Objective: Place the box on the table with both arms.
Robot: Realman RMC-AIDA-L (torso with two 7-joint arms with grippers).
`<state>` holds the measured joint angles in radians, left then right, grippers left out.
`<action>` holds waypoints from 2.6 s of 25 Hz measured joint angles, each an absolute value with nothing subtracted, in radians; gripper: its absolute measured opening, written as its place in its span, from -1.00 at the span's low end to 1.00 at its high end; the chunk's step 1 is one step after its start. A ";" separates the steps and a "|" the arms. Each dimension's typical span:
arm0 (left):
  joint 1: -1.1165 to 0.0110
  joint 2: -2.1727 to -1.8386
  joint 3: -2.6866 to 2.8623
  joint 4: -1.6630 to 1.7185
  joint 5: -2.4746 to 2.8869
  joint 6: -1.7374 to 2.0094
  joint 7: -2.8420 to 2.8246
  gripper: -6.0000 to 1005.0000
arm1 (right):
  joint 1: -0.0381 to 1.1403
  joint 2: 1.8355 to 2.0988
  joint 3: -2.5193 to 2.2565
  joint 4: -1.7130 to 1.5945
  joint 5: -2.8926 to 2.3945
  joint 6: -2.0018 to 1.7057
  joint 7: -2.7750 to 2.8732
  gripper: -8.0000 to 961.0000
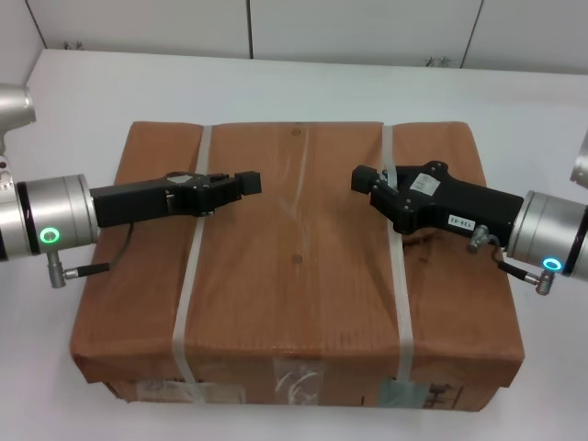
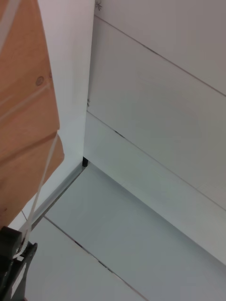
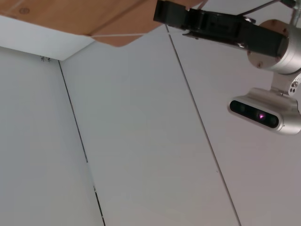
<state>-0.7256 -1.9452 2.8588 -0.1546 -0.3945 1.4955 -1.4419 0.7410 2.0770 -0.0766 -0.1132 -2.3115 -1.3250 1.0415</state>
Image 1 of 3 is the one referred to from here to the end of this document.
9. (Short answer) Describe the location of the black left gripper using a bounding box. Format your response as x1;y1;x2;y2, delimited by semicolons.
89;170;264;230

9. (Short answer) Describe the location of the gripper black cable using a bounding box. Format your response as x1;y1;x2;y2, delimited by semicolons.
47;220;135;289
467;223;558;296

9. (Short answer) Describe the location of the white plastic strapping band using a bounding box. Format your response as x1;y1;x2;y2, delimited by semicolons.
170;123;217;405
380;123;415;382

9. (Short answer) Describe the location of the brown cardboard box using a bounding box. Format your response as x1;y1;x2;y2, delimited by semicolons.
67;119;526;412

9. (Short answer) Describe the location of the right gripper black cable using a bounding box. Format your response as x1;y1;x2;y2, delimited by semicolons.
467;223;558;296

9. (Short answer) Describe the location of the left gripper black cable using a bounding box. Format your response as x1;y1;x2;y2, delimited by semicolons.
47;220;135;289

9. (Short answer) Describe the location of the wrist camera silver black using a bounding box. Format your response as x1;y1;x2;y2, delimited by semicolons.
568;132;588;186
0;83;38;153

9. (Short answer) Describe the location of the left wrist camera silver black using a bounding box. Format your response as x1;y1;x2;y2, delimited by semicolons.
0;83;38;153

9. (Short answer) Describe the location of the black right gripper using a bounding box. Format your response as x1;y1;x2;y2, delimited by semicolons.
350;160;526;243

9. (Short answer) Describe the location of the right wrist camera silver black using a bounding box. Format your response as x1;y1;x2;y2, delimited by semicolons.
568;132;588;186

